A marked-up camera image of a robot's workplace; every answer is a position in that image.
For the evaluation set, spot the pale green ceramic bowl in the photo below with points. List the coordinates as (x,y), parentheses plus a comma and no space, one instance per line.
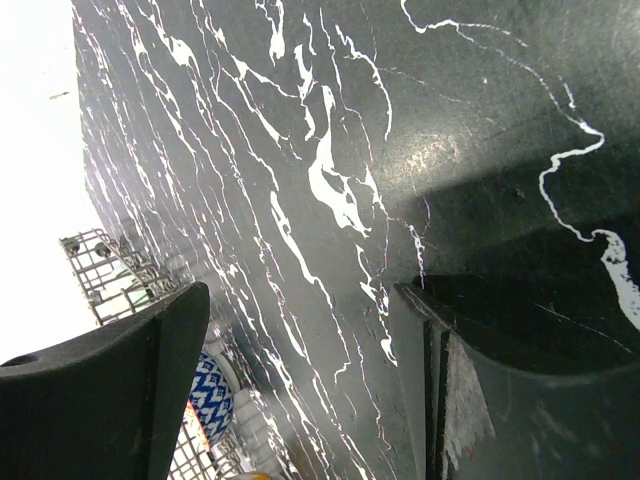
(123,290)

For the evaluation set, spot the red geometric patterned bowl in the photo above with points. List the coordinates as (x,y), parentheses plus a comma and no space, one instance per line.
(212,395)

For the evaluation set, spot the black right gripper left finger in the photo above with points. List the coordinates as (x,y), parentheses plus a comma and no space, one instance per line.
(107,404)

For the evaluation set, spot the yellow star patterned bowl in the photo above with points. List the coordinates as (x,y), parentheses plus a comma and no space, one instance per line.
(252,476)

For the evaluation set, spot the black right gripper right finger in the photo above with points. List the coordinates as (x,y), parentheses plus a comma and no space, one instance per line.
(482,405)

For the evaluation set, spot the grey wire dish rack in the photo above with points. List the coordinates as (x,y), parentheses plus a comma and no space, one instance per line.
(92,255)

